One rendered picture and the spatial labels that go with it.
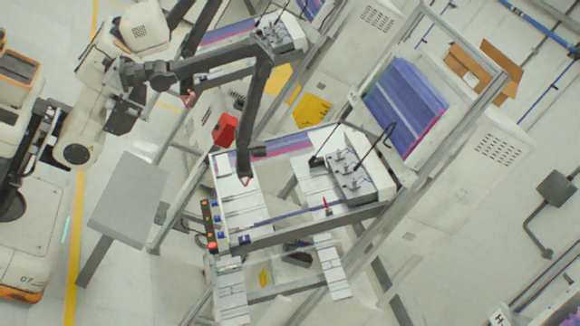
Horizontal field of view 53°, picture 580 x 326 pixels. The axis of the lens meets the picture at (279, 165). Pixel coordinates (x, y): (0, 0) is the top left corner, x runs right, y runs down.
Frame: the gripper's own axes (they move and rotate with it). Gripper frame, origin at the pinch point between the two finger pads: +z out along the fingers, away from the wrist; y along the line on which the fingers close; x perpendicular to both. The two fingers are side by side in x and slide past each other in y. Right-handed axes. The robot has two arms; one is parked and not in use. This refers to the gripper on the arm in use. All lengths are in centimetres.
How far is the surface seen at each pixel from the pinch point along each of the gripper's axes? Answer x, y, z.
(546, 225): -180, 23, 83
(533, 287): -75, -94, -17
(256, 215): -3.0, -4.6, 14.6
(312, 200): -28.8, -4.4, 11.1
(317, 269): -32, -2, 58
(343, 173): -44.6, 0.1, 2.1
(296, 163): -28.5, 24.3, 10.9
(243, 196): 0.3, 10.3, 14.9
